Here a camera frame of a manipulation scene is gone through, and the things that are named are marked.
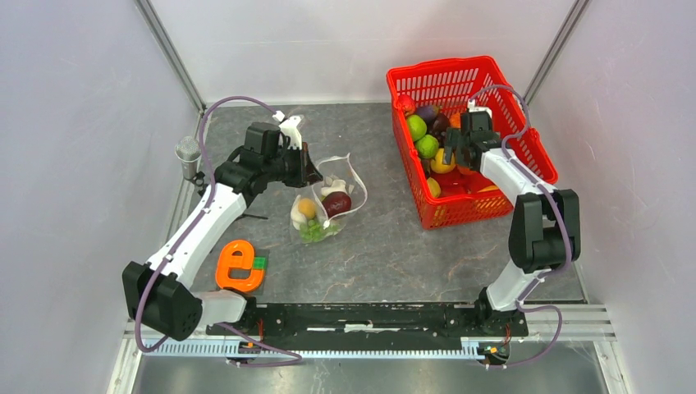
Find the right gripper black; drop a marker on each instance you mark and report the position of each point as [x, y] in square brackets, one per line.
[455, 139]

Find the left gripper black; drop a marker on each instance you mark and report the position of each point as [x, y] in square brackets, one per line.
[307, 171]

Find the yellow orange lemon fruit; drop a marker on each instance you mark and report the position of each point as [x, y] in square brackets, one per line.
[307, 207]

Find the clear dotted zip top bag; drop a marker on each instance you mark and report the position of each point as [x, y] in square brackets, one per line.
[322, 210]

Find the white mushroom toy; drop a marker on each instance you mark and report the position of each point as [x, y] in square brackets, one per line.
[333, 185]

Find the dark red plum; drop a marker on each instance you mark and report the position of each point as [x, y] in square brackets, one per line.
[337, 203]

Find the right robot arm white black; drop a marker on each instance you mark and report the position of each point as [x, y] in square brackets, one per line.
[544, 235]

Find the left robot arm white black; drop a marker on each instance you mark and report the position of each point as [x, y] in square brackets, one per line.
[158, 292]

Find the purple eggplant top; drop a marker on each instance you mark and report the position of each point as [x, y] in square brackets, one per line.
[428, 113]

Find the orange pumpkin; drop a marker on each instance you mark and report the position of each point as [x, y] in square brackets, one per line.
[455, 120]

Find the yellow lemon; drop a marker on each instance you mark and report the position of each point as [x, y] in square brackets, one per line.
[437, 164]

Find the green wrinkled cabbage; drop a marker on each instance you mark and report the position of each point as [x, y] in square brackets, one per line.
[427, 146]

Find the yellow orange mango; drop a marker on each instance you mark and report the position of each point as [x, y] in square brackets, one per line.
[488, 189]

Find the green apple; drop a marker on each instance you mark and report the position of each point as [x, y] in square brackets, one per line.
[417, 127]

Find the small yellow fruit low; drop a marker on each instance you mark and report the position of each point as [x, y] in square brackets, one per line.
[434, 187]

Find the red plastic basket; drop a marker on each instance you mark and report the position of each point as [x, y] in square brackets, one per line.
[448, 83]

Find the red apple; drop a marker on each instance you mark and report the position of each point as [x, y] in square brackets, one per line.
[405, 104]

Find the grey microphone on stand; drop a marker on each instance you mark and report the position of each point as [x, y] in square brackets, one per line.
[189, 158]

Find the green small block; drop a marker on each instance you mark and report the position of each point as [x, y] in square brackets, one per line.
[259, 263]

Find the orange letter e toy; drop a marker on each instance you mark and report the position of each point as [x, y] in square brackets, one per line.
[234, 267]

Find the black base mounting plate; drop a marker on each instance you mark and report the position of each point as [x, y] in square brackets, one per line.
[376, 326]

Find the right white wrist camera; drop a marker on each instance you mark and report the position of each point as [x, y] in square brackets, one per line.
[473, 107]

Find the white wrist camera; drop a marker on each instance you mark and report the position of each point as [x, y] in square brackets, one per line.
[473, 107]
[291, 137]

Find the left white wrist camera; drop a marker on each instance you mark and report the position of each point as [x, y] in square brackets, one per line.
[291, 137]

